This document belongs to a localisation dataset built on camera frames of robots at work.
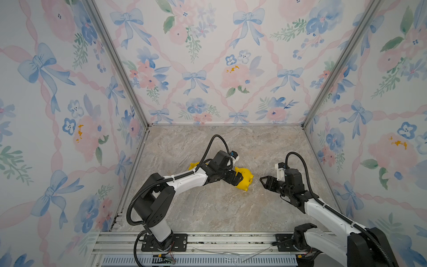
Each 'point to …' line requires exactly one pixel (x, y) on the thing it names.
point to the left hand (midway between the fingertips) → (237, 174)
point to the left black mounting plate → (174, 242)
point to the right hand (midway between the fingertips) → (264, 179)
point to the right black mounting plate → (284, 243)
